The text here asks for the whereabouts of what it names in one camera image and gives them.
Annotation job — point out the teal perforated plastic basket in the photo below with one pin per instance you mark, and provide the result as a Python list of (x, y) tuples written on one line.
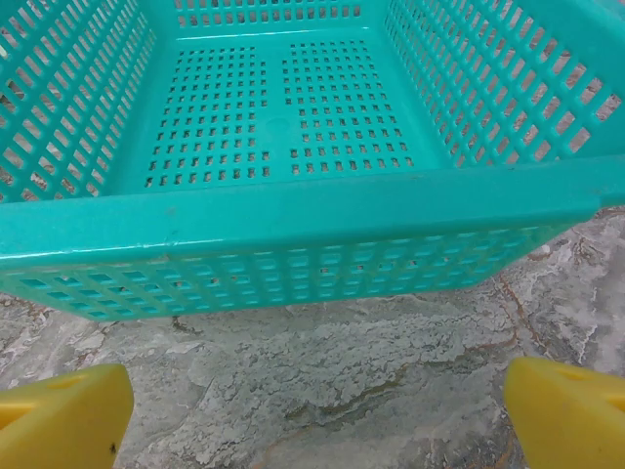
[(312, 210)]

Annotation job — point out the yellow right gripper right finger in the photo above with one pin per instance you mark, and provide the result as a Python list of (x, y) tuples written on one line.
[(571, 420)]

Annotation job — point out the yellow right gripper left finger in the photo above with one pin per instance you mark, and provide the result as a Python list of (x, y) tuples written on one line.
[(58, 420)]

